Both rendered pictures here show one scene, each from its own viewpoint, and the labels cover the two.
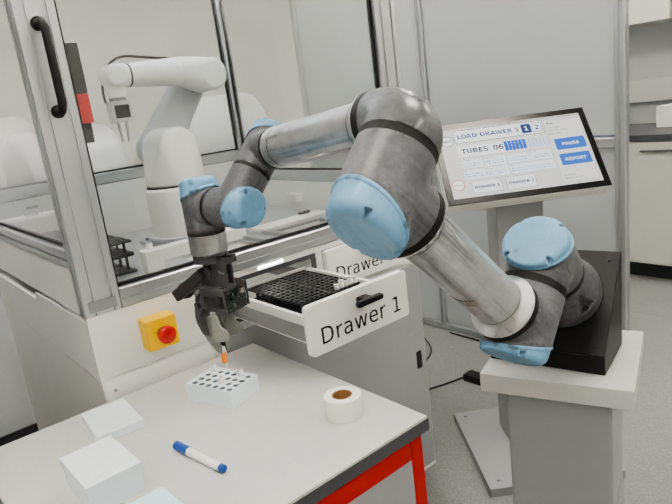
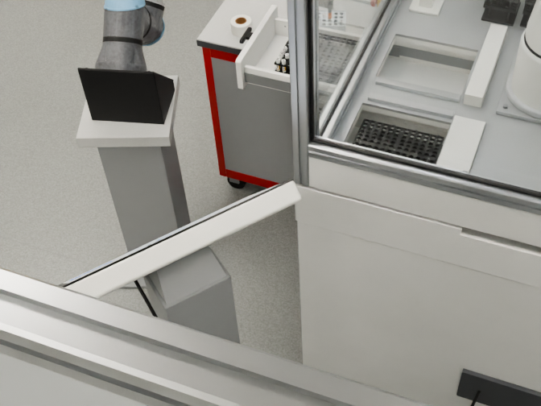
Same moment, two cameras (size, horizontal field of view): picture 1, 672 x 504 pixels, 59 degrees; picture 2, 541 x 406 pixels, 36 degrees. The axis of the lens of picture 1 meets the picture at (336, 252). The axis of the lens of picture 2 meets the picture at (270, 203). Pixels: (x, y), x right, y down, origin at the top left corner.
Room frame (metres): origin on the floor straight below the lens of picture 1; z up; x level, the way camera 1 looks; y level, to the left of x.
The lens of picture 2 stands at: (3.05, -0.92, 2.47)
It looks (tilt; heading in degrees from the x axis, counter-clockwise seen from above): 49 degrees down; 154
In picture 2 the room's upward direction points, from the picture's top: 4 degrees counter-clockwise
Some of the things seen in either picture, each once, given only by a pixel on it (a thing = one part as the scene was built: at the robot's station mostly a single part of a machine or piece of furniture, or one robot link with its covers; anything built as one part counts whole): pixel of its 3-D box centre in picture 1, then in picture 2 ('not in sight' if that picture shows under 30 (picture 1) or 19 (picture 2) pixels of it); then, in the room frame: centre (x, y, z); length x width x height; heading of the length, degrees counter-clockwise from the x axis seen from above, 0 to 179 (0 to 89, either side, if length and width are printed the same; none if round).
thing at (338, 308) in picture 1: (359, 310); (258, 46); (1.23, -0.03, 0.87); 0.29 x 0.02 x 0.11; 129
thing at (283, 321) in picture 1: (302, 298); (323, 63); (1.40, 0.10, 0.86); 0.40 x 0.26 x 0.06; 39
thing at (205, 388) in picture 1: (222, 386); not in sight; (1.14, 0.27, 0.78); 0.12 x 0.08 x 0.04; 56
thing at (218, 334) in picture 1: (219, 335); not in sight; (1.15, 0.26, 0.89); 0.06 x 0.03 x 0.09; 56
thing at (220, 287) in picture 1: (218, 282); not in sight; (1.16, 0.24, 1.00); 0.09 x 0.08 x 0.12; 56
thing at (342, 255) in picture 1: (364, 257); not in sight; (1.68, -0.08, 0.87); 0.29 x 0.02 x 0.11; 129
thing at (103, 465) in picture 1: (102, 473); not in sight; (0.86, 0.42, 0.79); 0.13 x 0.09 x 0.05; 40
